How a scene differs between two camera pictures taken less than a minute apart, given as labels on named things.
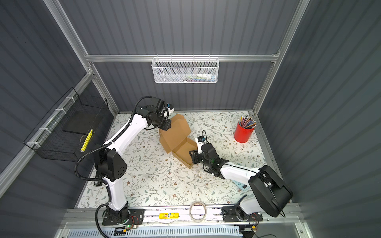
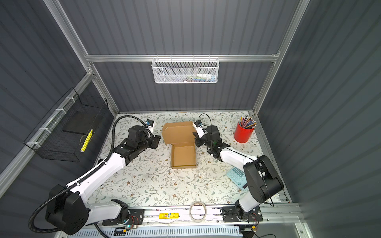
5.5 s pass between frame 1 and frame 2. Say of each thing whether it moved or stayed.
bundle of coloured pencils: stayed
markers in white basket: stayed
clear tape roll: stayed
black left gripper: moved
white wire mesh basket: stayed
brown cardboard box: moved
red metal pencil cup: stayed
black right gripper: moved
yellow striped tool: stayed
